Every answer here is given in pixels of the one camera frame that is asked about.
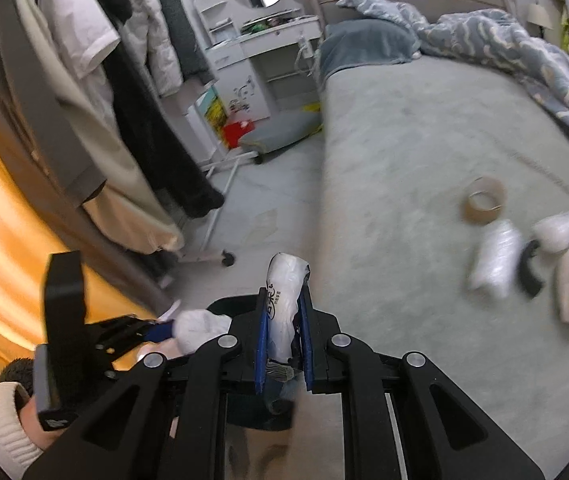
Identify white shirt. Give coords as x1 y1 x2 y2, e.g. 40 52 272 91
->
47 0 122 81

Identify red bag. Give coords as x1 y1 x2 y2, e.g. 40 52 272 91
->
222 120 255 150

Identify white clothes rack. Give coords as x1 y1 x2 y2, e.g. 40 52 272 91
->
177 149 261 267

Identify brown tape roll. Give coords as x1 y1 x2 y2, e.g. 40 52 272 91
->
461 176 508 226

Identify colourful snack packets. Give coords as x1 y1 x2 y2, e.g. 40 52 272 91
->
243 16 306 31

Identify black fleece garment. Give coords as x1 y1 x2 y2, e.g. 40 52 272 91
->
92 0 225 219

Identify person's left hand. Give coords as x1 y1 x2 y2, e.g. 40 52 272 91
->
17 399 66 450

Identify white dressing table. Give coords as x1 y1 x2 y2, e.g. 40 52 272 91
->
193 0 323 123

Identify beige shade bedside lamp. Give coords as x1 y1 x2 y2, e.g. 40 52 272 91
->
527 2 556 39

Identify yellow green picture box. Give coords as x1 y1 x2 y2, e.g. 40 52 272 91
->
204 85 228 131

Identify blue-grey pillow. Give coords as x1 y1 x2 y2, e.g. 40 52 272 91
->
318 20 422 87

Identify bed with grey sheet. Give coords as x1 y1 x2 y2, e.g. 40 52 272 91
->
317 52 569 466

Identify white power strip with cable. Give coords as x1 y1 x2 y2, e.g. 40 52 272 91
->
294 35 316 77

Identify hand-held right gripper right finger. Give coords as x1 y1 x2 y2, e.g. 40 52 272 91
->
297 282 547 480

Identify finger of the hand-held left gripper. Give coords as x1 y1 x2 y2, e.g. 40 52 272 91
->
114 314 178 356

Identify black curved object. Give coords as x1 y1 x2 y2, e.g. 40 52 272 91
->
514 240 548 299

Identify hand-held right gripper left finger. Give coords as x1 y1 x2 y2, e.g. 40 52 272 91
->
19 285 272 480

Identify grey knit jacket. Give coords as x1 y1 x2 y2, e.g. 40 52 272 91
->
0 0 108 208

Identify grey cushion stool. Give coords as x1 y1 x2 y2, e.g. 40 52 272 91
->
238 110 321 164

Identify blue patterned duvet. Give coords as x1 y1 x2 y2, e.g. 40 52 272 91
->
337 0 569 186

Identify white tissue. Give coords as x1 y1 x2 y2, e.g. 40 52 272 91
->
531 212 569 256
172 309 232 357

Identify dark grey knit sweater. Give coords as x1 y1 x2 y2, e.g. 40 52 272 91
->
132 0 215 86

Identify white puffer jacket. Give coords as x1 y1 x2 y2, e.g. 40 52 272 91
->
114 0 185 99

